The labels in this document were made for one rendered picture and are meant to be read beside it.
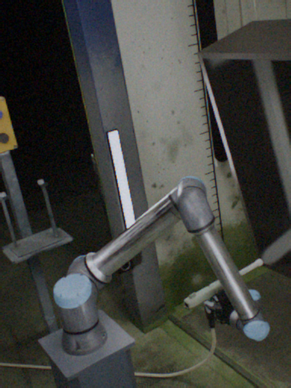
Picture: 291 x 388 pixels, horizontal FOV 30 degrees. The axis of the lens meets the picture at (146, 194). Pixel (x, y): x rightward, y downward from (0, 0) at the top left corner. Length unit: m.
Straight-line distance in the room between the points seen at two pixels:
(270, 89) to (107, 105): 0.81
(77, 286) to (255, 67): 1.31
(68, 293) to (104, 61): 1.21
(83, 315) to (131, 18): 1.49
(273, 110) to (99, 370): 1.48
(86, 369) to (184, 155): 1.42
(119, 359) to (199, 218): 0.68
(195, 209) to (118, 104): 1.01
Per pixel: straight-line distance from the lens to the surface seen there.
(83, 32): 2.70
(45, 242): 2.82
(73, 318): 2.14
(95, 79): 2.73
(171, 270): 3.25
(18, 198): 2.89
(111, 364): 2.23
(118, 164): 2.82
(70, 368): 2.18
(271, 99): 2.74
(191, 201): 1.97
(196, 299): 2.56
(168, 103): 2.96
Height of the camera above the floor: 1.96
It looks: 22 degrees down
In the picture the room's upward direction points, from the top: 10 degrees counter-clockwise
